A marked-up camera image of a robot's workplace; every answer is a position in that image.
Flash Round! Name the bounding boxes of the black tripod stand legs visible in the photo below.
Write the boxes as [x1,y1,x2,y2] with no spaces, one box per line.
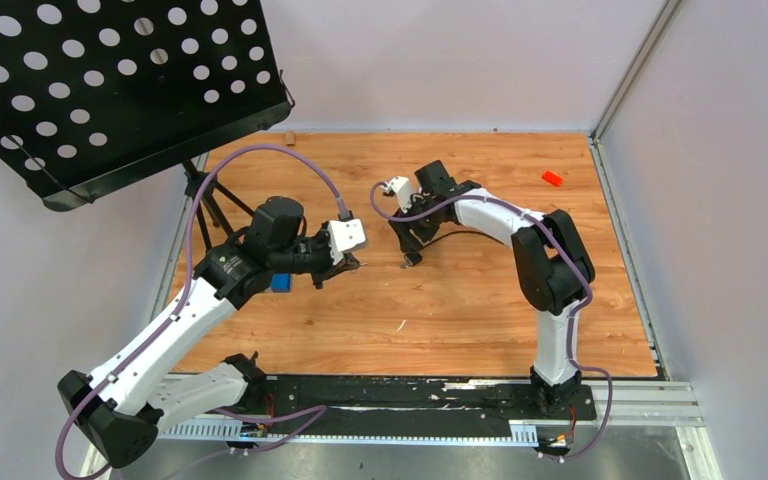
[182,160,254,251]

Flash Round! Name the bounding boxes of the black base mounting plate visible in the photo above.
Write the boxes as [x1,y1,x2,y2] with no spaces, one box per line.
[229,375,597,438]

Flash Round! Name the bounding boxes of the red small block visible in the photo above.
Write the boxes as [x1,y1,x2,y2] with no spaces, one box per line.
[541,170,564,187]

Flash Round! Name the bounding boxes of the black cable with plug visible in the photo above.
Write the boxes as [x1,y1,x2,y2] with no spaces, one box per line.
[399,229,485,269]

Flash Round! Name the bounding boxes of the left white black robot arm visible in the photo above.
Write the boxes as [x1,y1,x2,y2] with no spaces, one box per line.
[58,196,367,469]

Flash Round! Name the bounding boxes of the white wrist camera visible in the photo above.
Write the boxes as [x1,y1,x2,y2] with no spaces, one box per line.
[326,219,368,265]
[384,176,419,213]

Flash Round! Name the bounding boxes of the aluminium frame rails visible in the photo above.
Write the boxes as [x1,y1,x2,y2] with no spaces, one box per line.
[79,168,723,480]

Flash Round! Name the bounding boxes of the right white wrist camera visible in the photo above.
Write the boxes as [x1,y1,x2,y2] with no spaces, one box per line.
[384,176,419,213]

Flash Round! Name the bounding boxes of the blue small block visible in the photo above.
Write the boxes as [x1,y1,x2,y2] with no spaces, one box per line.
[269,273,293,294]

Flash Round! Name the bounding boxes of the black perforated music stand desk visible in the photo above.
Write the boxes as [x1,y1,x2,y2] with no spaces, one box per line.
[0,1,293,211]

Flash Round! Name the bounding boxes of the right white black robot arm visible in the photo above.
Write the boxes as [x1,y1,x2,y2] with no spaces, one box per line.
[376,160,595,418]

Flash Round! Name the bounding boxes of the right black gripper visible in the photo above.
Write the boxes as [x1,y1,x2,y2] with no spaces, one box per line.
[390,192,447,253]

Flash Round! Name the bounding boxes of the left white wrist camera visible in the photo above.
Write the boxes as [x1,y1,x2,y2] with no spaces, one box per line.
[326,219,368,265]

